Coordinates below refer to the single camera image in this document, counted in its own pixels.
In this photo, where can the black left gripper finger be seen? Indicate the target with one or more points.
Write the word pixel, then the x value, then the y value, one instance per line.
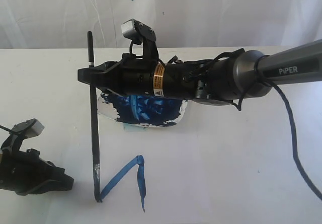
pixel 53 172
pixel 64 183

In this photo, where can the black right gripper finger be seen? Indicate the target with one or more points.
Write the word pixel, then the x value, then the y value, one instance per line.
pixel 103 82
pixel 108 68

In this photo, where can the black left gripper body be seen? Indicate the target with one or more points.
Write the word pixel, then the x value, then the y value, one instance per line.
pixel 25 173

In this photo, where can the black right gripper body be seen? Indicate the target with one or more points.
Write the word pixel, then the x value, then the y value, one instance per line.
pixel 137 76

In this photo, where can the black paintbrush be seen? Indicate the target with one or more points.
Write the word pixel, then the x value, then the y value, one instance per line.
pixel 95 142

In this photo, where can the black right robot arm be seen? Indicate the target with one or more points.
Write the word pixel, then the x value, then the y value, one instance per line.
pixel 218 81

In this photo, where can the white plate with blue paint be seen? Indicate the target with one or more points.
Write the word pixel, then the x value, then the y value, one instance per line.
pixel 143 111

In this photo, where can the white paper sheet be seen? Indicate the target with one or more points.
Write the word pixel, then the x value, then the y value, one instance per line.
pixel 178 188

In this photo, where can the white backdrop curtain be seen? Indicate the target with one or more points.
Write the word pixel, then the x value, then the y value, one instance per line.
pixel 177 23

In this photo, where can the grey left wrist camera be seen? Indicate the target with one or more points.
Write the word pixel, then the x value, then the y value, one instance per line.
pixel 28 128

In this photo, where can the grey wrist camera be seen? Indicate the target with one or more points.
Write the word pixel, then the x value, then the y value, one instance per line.
pixel 28 128
pixel 137 31

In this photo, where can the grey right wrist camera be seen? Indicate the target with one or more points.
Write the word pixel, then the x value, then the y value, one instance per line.
pixel 137 31

